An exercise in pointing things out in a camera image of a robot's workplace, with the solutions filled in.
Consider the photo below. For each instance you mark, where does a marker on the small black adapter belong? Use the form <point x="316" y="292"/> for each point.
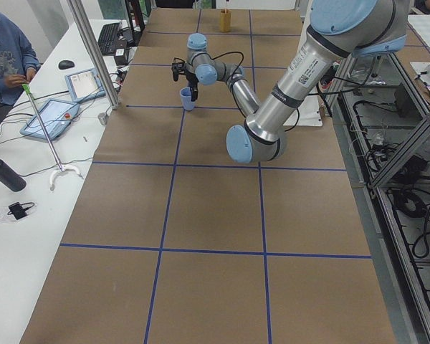
<point x="19" y="210"/>

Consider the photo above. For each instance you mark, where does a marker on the black computer mouse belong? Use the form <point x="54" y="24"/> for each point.
<point x="65" y="64"/>

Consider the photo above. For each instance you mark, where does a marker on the black keyboard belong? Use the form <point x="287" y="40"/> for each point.
<point x="108" y="37"/>

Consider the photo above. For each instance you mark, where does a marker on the black water bottle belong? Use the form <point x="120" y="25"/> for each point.
<point x="10" y="178"/>

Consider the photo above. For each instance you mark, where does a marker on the silver grabber stick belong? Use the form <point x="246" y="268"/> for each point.
<point x="61" y="168"/>

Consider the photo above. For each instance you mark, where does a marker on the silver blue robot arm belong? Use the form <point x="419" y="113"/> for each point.
<point x="337" y="29"/>

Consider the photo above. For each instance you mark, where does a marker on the blue teach pendant near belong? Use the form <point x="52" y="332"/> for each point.
<point x="56" y="115"/>

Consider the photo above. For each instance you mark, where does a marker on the yellow brown cup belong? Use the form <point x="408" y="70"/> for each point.
<point x="225" y="21"/>

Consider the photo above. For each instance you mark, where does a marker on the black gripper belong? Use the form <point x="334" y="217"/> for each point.
<point x="191" y="77"/>

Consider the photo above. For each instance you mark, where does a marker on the small silver cylinder weight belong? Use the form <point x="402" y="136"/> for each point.
<point x="103" y="118"/>

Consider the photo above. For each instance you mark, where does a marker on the blue teach pendant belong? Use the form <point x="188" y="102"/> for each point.
<point x="56" y="115"/>
<point x="84" y="85"/>

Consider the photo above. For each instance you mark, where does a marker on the person in blue hoodie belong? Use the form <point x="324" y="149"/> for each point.
<point x="18" y="64"/>

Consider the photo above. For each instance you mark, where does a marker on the light blue plastic cup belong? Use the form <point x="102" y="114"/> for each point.
<point x="186" y="99"/>

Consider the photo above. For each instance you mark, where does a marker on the aluminium frame post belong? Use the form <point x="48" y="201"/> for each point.
<point x="88" y="38"/>

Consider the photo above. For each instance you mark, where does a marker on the blue teach pendant far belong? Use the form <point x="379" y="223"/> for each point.
<point x="84" y="85"/>

